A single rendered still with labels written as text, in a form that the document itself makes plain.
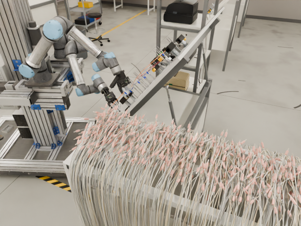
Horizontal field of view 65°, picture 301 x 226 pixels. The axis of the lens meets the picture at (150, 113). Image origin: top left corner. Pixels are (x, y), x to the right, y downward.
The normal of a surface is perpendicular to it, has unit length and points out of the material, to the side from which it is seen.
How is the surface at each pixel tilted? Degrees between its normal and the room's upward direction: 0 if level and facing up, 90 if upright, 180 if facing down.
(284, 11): 90
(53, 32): 85
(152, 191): 0
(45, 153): 0
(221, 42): 90
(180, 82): 90
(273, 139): 0
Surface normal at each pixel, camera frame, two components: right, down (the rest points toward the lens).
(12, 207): 0.00, -0.81
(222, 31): -0.36, 0.55
